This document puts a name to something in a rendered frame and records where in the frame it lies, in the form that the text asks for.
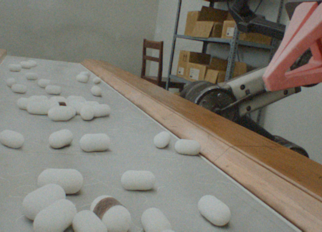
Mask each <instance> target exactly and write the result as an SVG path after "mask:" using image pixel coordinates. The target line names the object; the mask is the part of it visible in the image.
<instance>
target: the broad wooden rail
mask: <svg viewBox="0 0 322 232"><path fill-rule="evenodd" d="M80 64H81V65H83V66H84V67H85V68H87V69H88V70H89V71H91V72H92V73H93V74H94V75H96V76H97V77H99V78H100V79H101V80H102V81H103V82H105V83H106V84H107V85H109V86H110V87H112V88H113V89H115V90H116V91H117V92H119V93H120V94H121V95H122V96H123V97H125V98H126V99H127V100H129V101H130V102H131V103H132V104H134V105H136V106H137V107H138V108H140V109H141V110H142V111H144V112H145V114H147V115H148V116H149V117H151V118H153V119H154V120H155V121H156V122H158V123H159V124H160V125H162V126H163V127H164V128H166V129H167V130H169V131H170V132H171V133H172V134H174V135H175V136H176V137H178V138H179V139H186V140H194V141H197V142H199V144H200V146H201V150H200V152H199V154H200V155H201V156H202V157H204V158H205V159H207V160H208V161H209V162H211V163H212V164H213V165H215V166H216V167H217V168H219V169H220V170H221V171H223V172H224V173H225V174H226V175H227V176H229V177H231V178H232V179H233V180H235V181H236V182H237V183H238V184H240V185H241V186H242V187H244V188H245V189H246V190H248V191H249V192H250V193H252V194H253V195H255V196H256V197H257V198H259V199H260V200H261V201H262V202H263V203H264V204H266V205H267V206H268V207H270V208H271V209H272V210H274V211H275V212H276V213H278V214H279V215H280V216H282V217H283V218H284V219H286V220H287V221H289V222H290V223H292V224H293V225H294V226H295V227H297V228H298V229H299V230H301V231H302V232H322V164H320V163H317V162H315V161H313V160H311V159H310V158H308V157H306V156H303V155H301V154H299V153H297V152H295V151H293V150H291V149H289V148H287V147H285V146H282V145H280V144H278V143H276V142H274V141H272V140H269V139H267V138H265V137H263V136H261V135H259V134H257V133H255V132H254V131H252V130H250V129H248V128H245V127H243V126H241V125H239V124H237V123H234V122H232V121H230V120H228V119H226V118H223V117H221V116H219V115H217V114H215V113H213V112H212V111H210V110H208V109H205V108H203V107H201V106H198V105H196V104H194V103H192V102H191V101H188V100H185V99H183V98H181V97H179V96H177V95H175V94H174V93H172V92H170V91H167V90H165V89H163V88H161V87H159V86H157V85H155V84H152V83H150V82H148V81H146V80H144V79H142V78H139V77H137V76H135V75H134V74H132V73H130V72H127V71H125V70H123V69H121V68H119V67H117V66H115V65H113V64H110V63H108V62H106V61H101V60H92V59H85V60H84V61H82V62H81V63H80Z"/></svg>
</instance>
